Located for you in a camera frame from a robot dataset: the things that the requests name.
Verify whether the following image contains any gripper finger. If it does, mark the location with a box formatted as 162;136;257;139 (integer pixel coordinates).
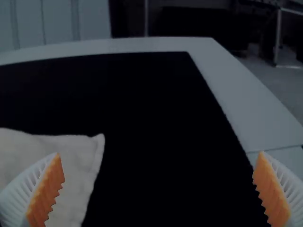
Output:
252;151;303;227
0;152;66;227

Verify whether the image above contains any pale towel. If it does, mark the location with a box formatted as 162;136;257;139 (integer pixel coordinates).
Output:
0;127;106;227

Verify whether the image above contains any black mat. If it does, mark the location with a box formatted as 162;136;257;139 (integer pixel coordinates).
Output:
0;51;270;227

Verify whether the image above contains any grey cupboard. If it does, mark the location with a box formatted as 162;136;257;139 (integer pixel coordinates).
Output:
0;0;112;53

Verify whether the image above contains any metal frame cart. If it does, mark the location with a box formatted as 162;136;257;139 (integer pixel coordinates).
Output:
246;0;303;69

